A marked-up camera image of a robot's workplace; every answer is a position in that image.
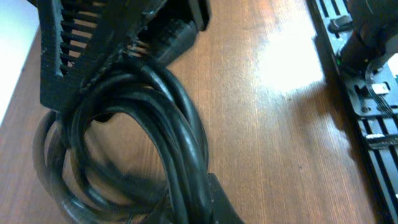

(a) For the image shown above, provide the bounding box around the black cable bundle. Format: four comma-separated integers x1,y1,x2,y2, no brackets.
32,55,215,224

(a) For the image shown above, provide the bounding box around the black slotted base rail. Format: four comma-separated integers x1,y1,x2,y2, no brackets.
307,0,397,223

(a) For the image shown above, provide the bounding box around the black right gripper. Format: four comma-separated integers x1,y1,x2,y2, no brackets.
130,0,211,65

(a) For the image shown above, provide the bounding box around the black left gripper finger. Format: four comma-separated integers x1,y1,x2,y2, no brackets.
208,173,244,224

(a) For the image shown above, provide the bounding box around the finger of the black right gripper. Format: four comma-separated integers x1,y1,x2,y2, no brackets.
37,0,166,112

